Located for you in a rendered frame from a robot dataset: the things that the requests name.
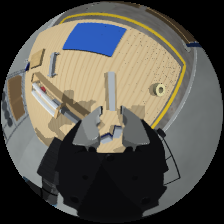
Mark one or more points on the beige roll of tape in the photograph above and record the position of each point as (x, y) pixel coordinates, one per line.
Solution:
(156, 87)

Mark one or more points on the light brown wooden board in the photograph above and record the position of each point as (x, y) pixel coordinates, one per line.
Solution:
(36, 59)

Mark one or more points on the grey bar with cross pins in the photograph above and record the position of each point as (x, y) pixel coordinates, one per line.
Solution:
(52, 64)

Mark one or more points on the grey square stick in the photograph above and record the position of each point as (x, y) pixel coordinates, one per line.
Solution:
(71, 116)
(111, 85)

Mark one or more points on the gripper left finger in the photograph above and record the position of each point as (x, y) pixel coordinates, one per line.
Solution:
(82, 136)

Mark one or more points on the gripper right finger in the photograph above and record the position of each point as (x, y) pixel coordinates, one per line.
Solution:
(138, 134)

